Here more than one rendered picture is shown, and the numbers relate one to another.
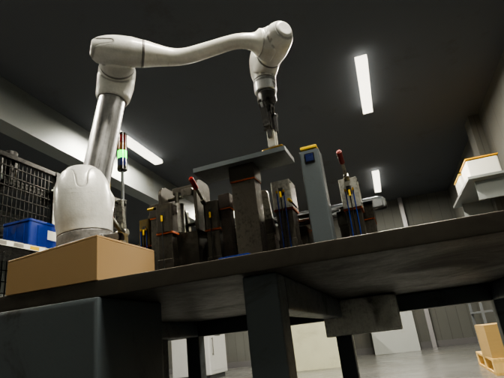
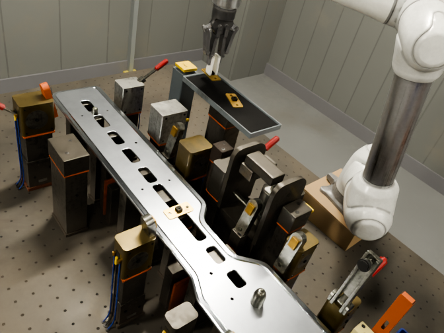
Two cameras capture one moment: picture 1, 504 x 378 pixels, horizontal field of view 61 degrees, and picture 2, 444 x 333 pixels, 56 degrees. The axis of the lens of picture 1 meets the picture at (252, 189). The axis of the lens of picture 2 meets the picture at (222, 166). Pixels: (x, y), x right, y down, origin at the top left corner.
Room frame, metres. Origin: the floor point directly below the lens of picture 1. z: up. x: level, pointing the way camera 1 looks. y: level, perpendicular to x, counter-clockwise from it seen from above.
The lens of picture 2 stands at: (2.64, 0.56, 1.85)
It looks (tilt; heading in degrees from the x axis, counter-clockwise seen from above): 38 degrees down; 204
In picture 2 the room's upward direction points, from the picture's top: 15 degrees clockwise
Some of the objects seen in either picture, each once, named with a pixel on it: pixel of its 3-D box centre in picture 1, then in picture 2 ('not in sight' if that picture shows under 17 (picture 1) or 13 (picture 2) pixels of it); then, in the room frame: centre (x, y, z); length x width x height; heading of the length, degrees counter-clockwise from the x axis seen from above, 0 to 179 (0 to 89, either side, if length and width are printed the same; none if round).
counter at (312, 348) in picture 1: (324, 337); not in sight; (8.41, -1.01, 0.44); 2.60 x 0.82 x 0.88; 164
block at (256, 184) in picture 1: (250, 223); (216, 155); (1.51, 0.02, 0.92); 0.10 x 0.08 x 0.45; 72
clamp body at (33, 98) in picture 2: not in sight; (32, 144); (1.91, -0.49, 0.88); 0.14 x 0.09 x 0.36; 162
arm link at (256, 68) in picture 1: (263, 63); not in sight; (1.45, -0.10, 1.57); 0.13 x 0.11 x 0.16; 20
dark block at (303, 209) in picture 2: (160, 253); (275, 257); (1.77, 0.42, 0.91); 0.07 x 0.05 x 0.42; 162
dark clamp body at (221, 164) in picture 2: (216, 248); (221, 206); (1.69, 0.17, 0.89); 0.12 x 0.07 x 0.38; 162
